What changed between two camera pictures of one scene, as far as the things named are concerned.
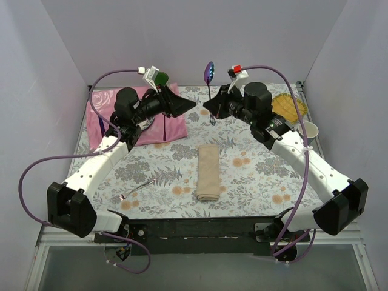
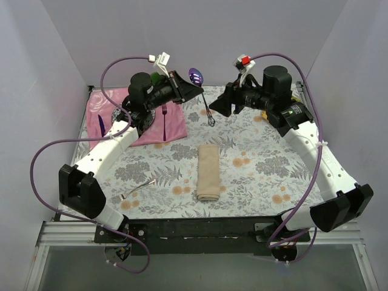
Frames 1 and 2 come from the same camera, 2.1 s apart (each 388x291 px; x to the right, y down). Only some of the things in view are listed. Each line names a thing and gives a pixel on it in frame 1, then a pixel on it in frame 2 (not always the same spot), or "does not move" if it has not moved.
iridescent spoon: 208,76 → 196,77
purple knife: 102,125 does not move
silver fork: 122,196 does not move
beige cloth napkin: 208,185 does not move
